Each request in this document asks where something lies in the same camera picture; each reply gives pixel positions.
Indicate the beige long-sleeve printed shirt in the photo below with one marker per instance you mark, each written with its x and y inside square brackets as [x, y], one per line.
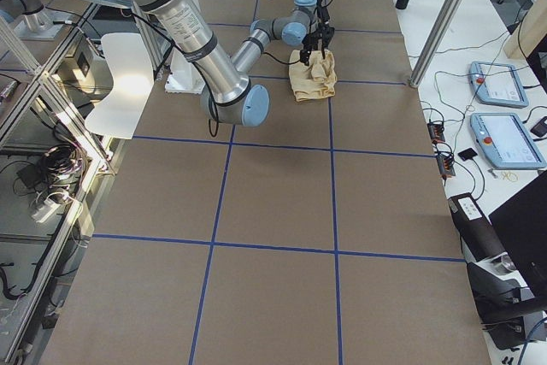
[316, 80]

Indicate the far teach pendant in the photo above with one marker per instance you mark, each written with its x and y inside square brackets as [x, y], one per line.
[497, 84]

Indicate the teach pendant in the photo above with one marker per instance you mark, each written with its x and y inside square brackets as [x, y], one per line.
[497, 84]
[505, 142]

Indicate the white curved plastic sheet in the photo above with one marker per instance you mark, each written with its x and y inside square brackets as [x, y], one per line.
[129, 63]

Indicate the near teach pendant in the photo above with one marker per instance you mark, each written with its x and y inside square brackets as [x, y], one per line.
[505, 142]

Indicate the black monitor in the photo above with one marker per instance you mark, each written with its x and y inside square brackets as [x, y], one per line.
[520, 224]

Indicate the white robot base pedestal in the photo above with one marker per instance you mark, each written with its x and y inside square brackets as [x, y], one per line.
[183, 76]

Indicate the aluminium frame post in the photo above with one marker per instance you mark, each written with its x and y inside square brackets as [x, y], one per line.
[436, 35]

